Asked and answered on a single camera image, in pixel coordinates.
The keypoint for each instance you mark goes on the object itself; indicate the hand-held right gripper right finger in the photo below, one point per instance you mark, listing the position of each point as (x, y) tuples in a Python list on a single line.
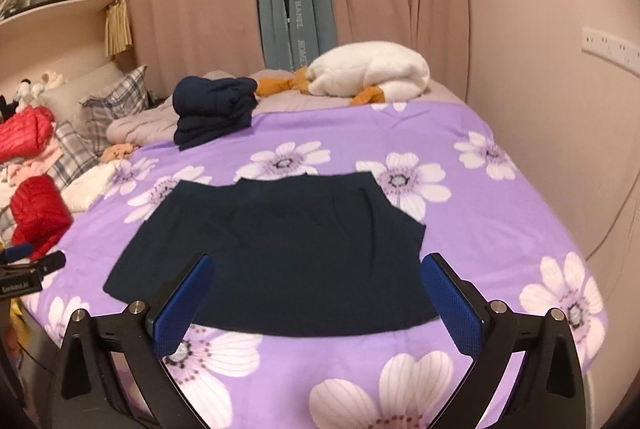
[(450, 304)]

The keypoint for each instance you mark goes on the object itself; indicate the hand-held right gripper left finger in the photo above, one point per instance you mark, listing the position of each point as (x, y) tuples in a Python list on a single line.
[(182, 304)]

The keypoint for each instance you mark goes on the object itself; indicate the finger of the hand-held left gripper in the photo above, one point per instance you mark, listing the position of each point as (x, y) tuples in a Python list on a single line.
[(47, 263), (17, 253)]

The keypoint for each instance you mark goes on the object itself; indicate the navy zip jacket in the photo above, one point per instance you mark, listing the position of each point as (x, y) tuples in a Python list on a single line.
[(280, 259)]

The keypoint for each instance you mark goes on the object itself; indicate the pink clothes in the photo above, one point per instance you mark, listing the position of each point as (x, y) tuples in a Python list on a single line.
[(30, 166)]

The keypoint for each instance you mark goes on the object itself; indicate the folded navy clothes stack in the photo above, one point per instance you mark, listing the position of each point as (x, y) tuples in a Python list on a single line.
[(215, 109)]

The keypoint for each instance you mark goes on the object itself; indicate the red puffer jacket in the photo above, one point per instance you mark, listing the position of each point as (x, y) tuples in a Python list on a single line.
[(40, 211), (25, 131)]

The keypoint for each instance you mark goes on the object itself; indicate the purple floral blanket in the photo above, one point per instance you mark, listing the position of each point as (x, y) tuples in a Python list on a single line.
[(475, 219)]

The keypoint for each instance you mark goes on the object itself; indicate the white cloth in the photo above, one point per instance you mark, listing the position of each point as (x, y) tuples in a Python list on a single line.
[(92, 186)]

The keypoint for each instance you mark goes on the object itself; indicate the plaid pillow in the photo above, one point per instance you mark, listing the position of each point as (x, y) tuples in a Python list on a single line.
[(75, 154), (117, 104)]

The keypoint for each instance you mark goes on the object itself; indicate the orange fluffy cloth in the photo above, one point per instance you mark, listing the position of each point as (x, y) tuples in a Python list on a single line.
[(120, 152)]

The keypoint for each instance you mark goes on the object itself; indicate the beige quilt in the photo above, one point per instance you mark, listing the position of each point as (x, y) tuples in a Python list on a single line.
[(145, 126)]

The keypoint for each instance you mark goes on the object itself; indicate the small plush toys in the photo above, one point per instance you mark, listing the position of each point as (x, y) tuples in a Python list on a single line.
[(42, 84)]

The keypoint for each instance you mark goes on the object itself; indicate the white goose plush toy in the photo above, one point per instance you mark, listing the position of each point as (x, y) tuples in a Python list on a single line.
[(370, 69)]

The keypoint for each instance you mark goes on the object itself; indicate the white wall power strip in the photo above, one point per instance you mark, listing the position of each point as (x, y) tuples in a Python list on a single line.
[(612, 50)]

